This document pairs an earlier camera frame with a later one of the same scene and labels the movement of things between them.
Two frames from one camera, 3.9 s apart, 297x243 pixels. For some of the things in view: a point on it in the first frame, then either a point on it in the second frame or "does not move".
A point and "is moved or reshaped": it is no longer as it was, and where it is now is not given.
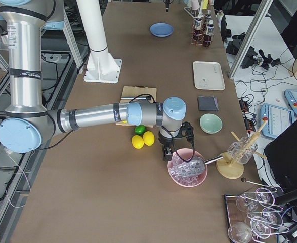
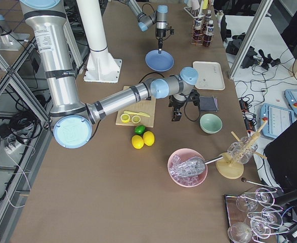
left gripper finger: (167, 3) → (161, 33)
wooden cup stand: (231, 166) does not move
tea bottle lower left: (207, 38) does not move
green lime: (139, 129) does not move
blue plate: (161, 30) is moved or reshaped
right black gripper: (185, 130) → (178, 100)
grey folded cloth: (208, 103) does not move
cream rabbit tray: (208, 75) does not move
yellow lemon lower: (137, 142) does not move
